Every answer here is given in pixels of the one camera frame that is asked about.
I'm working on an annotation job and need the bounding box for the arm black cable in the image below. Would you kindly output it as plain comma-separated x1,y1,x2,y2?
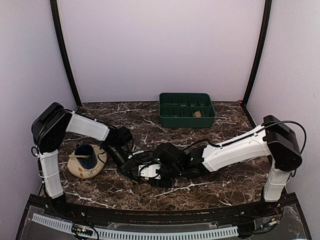
262,120,307,156
97,134,141,166

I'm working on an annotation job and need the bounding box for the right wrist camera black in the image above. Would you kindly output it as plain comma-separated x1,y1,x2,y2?
152,142,183,172

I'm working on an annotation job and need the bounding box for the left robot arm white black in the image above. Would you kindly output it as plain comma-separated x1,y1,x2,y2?
31,102,142,218

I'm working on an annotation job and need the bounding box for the cream plate with leaf pattern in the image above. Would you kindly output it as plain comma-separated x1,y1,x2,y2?
67,144,108,179

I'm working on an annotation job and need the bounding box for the black frame post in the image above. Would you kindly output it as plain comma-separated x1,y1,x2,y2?
242,0,273,109
49,0,82,108

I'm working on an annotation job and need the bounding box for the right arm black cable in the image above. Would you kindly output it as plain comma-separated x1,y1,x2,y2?
262,120,307,156

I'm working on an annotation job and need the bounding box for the left black frame post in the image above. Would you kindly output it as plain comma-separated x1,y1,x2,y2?
49,0,82,108

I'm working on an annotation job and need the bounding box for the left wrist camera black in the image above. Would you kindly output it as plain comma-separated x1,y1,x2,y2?
116,126,133,147

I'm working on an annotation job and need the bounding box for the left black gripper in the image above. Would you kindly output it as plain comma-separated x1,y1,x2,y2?
103,143,140,182

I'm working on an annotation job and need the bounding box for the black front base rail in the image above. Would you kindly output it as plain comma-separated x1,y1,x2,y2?
23,193,302,226

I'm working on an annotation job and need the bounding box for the tan brown sock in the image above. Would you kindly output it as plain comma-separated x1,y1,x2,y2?
193,110,202,118

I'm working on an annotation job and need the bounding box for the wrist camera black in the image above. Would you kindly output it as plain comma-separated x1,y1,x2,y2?
152,142,183,172
116,126,133,147

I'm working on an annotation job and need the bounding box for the white slotted cable duct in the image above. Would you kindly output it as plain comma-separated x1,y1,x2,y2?
31,213,239,240

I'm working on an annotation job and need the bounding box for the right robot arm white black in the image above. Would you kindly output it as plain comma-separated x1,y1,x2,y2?
152,115,304,217

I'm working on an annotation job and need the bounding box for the green divided plastic tray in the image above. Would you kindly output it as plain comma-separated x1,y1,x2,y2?
159,92,216,128

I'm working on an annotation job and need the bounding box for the dark blue ceramic cup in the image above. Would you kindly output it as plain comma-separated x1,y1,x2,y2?
74,144,97,169

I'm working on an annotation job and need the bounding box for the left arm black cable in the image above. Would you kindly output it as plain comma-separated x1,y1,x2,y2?
97,134,141,166

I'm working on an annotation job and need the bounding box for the right black frame post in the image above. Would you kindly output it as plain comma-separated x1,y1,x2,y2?
242,0,273,109

